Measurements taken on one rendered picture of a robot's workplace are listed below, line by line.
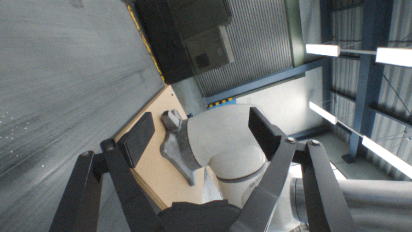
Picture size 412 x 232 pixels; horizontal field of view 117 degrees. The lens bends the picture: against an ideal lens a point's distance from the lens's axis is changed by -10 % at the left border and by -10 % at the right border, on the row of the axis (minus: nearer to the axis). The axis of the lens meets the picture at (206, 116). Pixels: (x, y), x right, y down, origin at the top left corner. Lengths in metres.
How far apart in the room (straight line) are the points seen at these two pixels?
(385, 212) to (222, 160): 0.30
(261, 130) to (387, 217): 0.29
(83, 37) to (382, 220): 0.60
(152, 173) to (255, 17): 6.16
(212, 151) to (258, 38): 6.04
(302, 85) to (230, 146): 7.16
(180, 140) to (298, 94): 7.27
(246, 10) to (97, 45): 6.00
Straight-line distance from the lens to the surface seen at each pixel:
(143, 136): 0.18
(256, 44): 6.28
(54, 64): 0.28
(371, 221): 0.40
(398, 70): 6.04
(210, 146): 0.36
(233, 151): 0.36
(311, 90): 7.80
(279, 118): 7.64
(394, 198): 0.40
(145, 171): 0.31
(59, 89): 0.27
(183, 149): 0.38
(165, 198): 0.35
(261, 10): 6.38
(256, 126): 0.18
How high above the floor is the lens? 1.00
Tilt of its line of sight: 10 degrees down
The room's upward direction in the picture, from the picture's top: 72 degrees clockwise
